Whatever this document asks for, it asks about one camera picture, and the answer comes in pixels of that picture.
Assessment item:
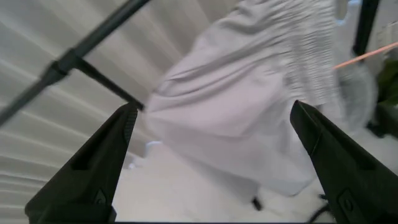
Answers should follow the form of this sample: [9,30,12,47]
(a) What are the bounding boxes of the white curtain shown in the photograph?
[0,0,361,220]

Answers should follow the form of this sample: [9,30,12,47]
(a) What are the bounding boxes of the black clothes rack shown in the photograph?
[0,0,381,212]

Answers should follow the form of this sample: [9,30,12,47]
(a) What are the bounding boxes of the pale grey shorts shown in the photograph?
[144,0,379,197]

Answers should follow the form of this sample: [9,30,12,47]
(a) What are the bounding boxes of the green garment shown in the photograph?
[377,58,398,106]

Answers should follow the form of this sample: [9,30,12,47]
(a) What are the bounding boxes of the pink clothes hanger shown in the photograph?
[333,42,398,70]

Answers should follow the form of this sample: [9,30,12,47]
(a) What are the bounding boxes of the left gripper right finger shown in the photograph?
[289,100,398,223]

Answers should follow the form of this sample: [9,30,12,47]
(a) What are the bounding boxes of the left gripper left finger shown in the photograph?
[24,103,139,223]

